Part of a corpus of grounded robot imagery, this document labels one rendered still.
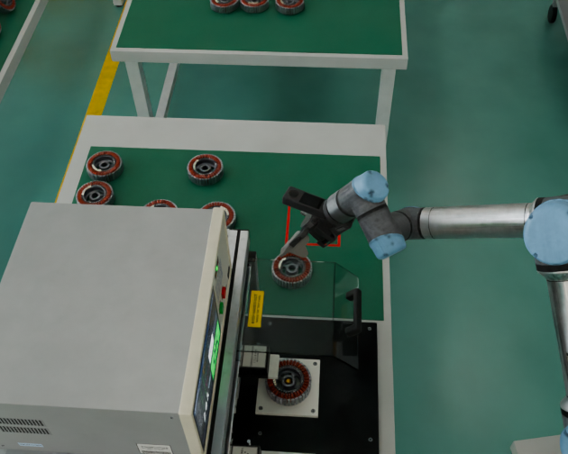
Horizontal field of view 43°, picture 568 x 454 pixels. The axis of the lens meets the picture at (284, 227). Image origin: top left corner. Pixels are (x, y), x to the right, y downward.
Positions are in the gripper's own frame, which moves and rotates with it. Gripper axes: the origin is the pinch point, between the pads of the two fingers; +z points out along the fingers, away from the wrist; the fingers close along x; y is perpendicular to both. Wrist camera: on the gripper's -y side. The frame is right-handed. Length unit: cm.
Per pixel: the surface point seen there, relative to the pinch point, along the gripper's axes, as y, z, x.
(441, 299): 85, 55, 59
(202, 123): -32, 43, 46
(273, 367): 11.5, -1.6, -34.9
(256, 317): -2.1, -14.8, -33.9
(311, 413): 25.9, 0.5, -37.8
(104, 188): -44, 48, 6
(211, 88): -32, 134, 140
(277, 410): 19.4, 4.9, -40.2
